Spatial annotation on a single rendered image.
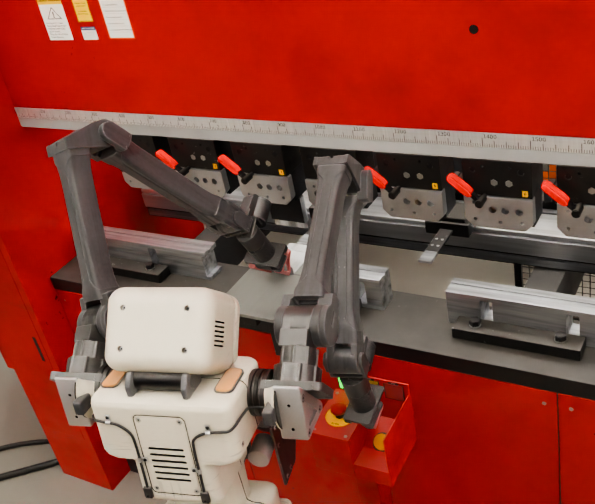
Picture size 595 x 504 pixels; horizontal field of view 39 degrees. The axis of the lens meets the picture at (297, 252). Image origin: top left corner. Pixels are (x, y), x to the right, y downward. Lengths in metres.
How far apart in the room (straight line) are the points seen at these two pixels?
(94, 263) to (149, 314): 0.26
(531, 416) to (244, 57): 1.06
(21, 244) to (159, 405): 1.25
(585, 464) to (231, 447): 0.93
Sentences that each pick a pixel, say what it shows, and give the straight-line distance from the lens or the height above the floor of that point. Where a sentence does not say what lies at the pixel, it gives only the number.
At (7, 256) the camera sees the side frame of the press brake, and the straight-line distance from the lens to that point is 2.61.
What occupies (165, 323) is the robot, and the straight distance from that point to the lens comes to 1.45.
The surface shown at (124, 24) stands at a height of 1.64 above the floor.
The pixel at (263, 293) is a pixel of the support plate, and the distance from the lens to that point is 2.09.
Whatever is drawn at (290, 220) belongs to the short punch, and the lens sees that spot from 2.15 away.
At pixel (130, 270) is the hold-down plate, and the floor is 0.90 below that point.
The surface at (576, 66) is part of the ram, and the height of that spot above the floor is 1.55.
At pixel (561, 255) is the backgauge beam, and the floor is 0.93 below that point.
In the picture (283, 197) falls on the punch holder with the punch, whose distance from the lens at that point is 2.08.
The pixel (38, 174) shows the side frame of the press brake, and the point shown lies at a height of 1.18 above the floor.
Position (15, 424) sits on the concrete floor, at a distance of 3.67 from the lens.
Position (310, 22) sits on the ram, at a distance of 1.83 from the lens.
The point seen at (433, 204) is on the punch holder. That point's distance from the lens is 1.90.
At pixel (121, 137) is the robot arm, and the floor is 1.53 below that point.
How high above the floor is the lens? 2.16
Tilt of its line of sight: 31 degrees down
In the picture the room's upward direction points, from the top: 13 degrees counter-clockwise
